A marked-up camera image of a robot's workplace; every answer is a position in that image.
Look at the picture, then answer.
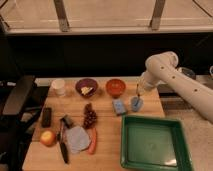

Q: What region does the green plastic tray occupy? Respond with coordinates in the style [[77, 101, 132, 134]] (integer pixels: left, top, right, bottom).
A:
[[120, 115, 194, 171]]

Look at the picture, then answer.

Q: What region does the black rectangular block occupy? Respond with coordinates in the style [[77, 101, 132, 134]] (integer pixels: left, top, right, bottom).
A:
[[41, 107, 52, 128]]

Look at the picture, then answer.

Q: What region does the red yellow apple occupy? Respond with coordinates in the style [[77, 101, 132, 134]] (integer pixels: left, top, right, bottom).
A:
[[40, 131, 56, 146]]

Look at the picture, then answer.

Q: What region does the grey cloth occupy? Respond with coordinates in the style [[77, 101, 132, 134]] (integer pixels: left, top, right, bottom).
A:
[[66, 126, 91, 154]]

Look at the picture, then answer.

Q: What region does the black office chair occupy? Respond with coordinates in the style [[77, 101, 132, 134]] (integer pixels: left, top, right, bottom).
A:
[[0, 75, 37, 171]]

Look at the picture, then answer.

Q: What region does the blue sponge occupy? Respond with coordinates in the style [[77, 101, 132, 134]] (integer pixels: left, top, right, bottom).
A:
[[112, 99, 127, 115]]

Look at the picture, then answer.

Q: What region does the silver fork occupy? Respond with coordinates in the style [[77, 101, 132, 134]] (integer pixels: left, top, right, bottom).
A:
[[136, 84, 140, 103]]

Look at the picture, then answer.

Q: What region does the metal pan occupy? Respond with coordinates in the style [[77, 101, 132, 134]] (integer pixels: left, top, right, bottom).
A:
[[178, 67, 196, 80]]

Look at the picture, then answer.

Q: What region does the orange carrot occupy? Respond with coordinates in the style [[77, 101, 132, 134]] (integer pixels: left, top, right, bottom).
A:
[[88, 127, 97, 154]]

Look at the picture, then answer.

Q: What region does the white plastic cup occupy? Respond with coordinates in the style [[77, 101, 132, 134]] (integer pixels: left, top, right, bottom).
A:
[[51, 79, 66, 96]]

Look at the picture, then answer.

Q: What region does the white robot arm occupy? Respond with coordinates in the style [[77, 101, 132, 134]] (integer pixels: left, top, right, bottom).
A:
[[136, 51, 213, 124]]

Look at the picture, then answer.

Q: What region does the black handled knife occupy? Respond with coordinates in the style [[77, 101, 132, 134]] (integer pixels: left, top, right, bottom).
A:
[[57, 121, 69, 164]]

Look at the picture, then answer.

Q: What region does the orange bowl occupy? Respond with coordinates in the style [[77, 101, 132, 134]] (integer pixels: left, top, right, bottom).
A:
[[106, 79, 126, 98]]

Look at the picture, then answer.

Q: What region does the blue plastic cup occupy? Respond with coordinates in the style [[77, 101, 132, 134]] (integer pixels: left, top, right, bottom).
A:
[[131, 97, 143, 112]]

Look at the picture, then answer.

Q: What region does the purple bowl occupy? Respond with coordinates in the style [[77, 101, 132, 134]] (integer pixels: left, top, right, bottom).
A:
[[75, 78, 98, 98]]

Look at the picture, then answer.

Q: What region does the bunch of red grapes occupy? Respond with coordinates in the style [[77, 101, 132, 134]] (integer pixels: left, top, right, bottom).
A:
[[83, 103, 97, 129]]

